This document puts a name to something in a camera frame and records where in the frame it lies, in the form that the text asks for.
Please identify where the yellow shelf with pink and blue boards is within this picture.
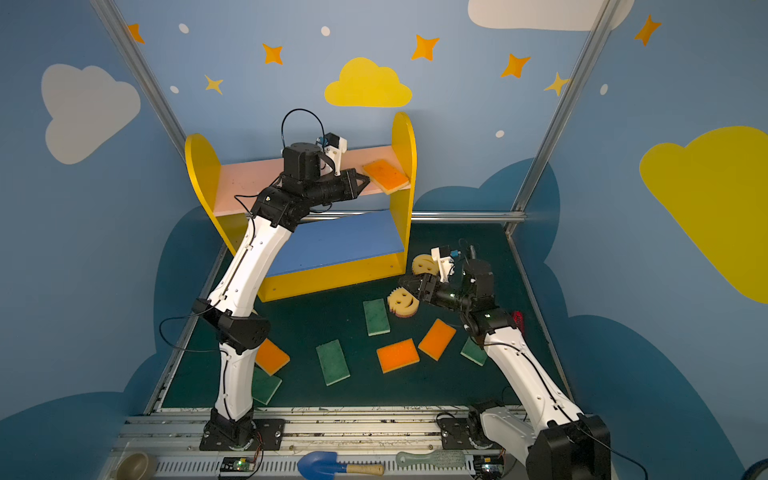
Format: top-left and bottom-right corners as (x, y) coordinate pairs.
(185, 112), (418, 313)

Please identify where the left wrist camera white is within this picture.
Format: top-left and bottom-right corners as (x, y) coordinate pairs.
(323, 132), (348, 176)

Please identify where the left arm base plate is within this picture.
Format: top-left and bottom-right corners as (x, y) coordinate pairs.
(199, 417), (286, 452)

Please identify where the beige bowl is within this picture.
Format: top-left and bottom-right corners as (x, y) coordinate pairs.
(114, 452), (158, 480)

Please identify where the yellow smiley sponge centre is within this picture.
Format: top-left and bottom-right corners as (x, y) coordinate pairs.
(387, 287), (419, 318)

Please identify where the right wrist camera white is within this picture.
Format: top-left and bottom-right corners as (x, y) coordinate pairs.
(431, 246), (455, 283)

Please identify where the green sponge right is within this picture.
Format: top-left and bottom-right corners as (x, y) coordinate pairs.
(460, 338), (488, 367)

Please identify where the green sponge centre upright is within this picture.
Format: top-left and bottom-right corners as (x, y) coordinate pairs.
(363, 299), (390, 337)

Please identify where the green sponge centre front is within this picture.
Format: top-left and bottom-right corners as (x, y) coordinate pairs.
(316, 339), (350, 386)

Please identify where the aluminium frame rail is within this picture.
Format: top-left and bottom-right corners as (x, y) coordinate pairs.
(302, 211), (526, 224)

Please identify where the yellow smiley sponge near shelf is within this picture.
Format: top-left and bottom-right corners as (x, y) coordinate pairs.
(411, 254), (440, 276)

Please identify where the circuit board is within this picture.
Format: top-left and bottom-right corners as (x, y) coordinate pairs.
(219, 457), (256, 476)
(472, 455), (505, 480)

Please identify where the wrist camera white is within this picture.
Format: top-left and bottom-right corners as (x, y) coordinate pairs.
(431, 246), (455, 283)
(323, 132), (348, 176)

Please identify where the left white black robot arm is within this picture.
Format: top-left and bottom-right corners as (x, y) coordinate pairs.
(192, 134), (370, 451)

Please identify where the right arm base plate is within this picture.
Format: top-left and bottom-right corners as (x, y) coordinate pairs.
(435, 412), (501, 450)

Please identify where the right circuit board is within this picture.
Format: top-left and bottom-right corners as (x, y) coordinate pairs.
(472, 455), (505, 480)

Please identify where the blue toy shovel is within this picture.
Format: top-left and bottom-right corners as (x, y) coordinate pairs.
(297, 451), (385, 480)

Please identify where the left circuit board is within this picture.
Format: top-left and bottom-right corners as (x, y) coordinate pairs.
(219, 457), (256, 476)

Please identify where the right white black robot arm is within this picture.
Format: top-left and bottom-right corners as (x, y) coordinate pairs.
(399, 259), (612, 479)

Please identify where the orange sponge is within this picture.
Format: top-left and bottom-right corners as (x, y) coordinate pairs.
(418, 319), (456, 361)
(376, 339), (420, 374)
(255, 339), (290, 376)
(363, 159), (410, 195)

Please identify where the red bottle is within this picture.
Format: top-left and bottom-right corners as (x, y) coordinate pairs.
(512, 310), (525, 335)

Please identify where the green sponge left front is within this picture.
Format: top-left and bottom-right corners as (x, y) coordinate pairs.
(251, 366), (282, 405)

